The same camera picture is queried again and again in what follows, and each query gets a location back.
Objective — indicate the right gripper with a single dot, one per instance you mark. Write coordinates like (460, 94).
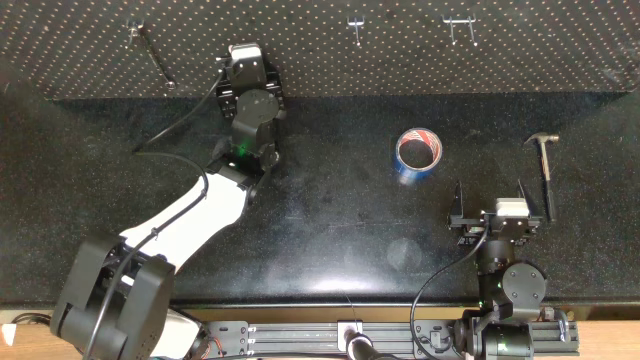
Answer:
(470, 224)

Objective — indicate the wrench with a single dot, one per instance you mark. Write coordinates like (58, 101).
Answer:
(156, 57)

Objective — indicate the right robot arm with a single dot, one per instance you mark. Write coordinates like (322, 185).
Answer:
(522, 290)

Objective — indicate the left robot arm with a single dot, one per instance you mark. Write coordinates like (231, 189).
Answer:
(200, 215)

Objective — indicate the black pegboard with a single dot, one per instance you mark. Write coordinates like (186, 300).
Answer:
(400, 60)

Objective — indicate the hammer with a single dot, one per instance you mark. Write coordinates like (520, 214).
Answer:
(546, 170)

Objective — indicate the roll of blue tape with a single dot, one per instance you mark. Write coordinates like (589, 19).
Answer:
(407, 174)

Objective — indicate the metal hook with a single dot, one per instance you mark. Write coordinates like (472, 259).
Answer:
(133, 24)
(356, 30)
(459, 20)

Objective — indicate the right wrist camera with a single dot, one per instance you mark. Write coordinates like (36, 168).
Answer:
(512, 207)

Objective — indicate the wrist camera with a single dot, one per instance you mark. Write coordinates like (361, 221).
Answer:
(247, 62)
(512, 207)

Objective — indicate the mounting rail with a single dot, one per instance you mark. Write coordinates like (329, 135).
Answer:
(300, 337)

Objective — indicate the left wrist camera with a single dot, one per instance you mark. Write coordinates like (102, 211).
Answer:
(247, 62)

